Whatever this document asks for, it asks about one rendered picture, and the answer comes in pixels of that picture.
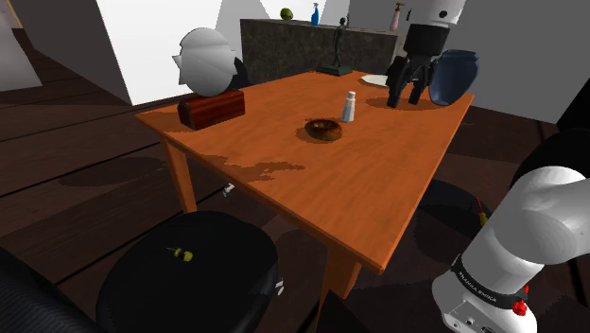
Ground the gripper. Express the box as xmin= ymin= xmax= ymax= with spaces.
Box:
xmin=385 ymin=23 xmax=451 ymax=110

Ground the white plate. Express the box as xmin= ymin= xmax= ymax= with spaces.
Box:
xmin=359 ymin=74 xmax=391 ymax=88

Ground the dark blue vase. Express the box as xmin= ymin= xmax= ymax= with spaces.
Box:
xmin=427 ymin=48 xmax=480 ymax=108

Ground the white salt shaker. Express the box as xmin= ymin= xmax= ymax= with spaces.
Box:
xmin=340 ymin=90 xmax=357 ymax=123

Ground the pink bottle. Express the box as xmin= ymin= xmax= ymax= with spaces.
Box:
xmin=389 ymin=1 xmax=408 ymax=33

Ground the dark standing figure statue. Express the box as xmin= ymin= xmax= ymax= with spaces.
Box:
xmin=315 ymin=13 xmax=355 ymax=78

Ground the brown doughnut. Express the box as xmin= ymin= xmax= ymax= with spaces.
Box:
xmin=304 ymin=118 xmax=344 ymax=143

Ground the orange wooden table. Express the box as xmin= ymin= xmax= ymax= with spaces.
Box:
xmin=134 ymin=68 xmax=476 ymax=333

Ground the dark stone counter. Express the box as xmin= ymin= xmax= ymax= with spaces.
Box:
xmin=239 ymin=17 xmax=408 ymax=87

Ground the yellow red small tool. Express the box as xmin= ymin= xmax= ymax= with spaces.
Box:
xmin=475 ymin=197 xmax=489 ymax=228

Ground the black chair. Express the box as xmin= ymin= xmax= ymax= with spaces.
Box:
xmin=228 ymin=56 xmax=252 ymax=91

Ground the dark red wooden box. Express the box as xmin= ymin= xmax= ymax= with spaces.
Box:
xmin=176 ymin=88 xmax=247 ymax=131

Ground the yellow black screwdriver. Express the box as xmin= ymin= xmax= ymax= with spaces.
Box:
xmin=165 ymin=246 xmax=194 ymax=263

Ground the large black round stool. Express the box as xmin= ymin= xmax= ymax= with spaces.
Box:
xmin=95 ymin=210 xmax=281 ymax=333

